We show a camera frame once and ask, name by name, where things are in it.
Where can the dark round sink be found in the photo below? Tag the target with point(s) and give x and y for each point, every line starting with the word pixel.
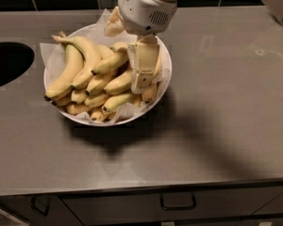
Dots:
pixel 15 59

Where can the small banana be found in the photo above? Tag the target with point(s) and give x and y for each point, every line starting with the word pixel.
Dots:
pixel 149 95
pixel 98 115

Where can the middle banana under top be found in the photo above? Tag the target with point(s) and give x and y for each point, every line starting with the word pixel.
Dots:
pixel 98 82

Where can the black drawer handle centre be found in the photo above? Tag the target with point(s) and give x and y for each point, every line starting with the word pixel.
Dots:
pixel 177 201

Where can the centre large banana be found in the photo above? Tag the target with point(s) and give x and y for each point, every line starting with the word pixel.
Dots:
pixel 120 83

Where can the white round bowl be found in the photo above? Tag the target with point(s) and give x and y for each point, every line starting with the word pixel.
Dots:
pixel 165 57

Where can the small banana right lower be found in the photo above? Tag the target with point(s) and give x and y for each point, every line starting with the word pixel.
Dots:
pixel 149 95

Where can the long banana far left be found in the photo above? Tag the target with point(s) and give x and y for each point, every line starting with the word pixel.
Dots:
pixel 59 85

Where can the black handle left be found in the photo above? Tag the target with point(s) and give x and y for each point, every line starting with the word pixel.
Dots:
pixel 40 205

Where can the middle lower banana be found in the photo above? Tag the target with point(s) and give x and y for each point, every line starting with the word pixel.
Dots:
pixel 96 100

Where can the lower centre banana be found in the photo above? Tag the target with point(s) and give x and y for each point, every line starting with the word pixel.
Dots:
pixel 113 102

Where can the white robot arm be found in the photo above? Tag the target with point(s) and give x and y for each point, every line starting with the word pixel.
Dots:
pixel 276 0

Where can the curved banana with stem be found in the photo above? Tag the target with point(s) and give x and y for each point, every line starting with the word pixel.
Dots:
pixel 91 56

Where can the bottom small banana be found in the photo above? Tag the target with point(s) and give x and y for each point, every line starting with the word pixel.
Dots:
pixel 98 115

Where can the top centre banana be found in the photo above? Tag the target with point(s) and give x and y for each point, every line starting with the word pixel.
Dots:
pixel 118 57

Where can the short banana left middle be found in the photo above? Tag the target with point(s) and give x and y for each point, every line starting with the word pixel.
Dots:
pixel 78 96

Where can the grey drawer front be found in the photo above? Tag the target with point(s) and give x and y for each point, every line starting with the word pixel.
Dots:
pixel 94 210

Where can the white paper liner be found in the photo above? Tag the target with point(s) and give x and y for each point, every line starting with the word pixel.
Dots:
pixel 53 57

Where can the bottom left banana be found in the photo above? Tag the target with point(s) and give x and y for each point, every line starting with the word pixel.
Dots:
pixel 75 109

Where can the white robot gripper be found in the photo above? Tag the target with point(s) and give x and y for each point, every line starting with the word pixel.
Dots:
pixel 143 11

